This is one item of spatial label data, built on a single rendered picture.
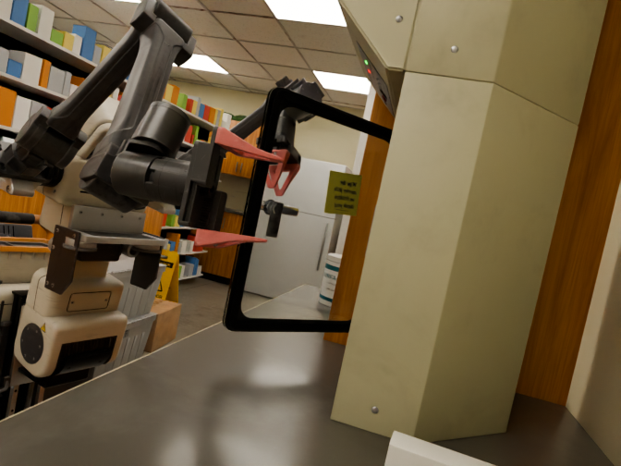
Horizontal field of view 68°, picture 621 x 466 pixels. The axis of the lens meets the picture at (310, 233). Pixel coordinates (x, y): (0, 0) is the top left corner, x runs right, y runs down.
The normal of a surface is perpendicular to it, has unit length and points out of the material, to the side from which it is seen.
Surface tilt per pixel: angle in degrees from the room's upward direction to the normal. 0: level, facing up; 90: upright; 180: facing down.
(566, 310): 90
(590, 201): 90
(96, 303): 98
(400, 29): 90
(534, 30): 90
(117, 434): 0
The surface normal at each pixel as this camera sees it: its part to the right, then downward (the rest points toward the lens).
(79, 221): 0.84, 0.20
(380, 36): -0.23, 0.00
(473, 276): 0.51, 0.15
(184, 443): 0.21, -0.98
